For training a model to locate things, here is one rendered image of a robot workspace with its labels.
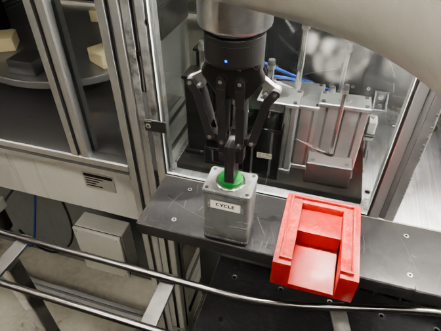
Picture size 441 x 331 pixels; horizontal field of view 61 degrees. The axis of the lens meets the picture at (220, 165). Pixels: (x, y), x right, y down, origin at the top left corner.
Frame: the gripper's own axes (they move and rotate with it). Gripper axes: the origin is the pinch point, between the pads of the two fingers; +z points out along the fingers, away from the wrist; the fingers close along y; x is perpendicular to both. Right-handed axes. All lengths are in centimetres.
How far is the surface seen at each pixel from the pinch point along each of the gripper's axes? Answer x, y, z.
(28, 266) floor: -27, 100, 107
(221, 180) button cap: 1.1, 1.3, 3.5
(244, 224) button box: 2.8, -3.2, 10.7
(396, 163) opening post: -10.6, -25.1, 3.1
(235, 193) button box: 2.4, -1.4, 4.4
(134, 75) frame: -10.5, 20.7, -6.1
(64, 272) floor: -29, 83, 107
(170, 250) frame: -10.5, 18.4, 42.6
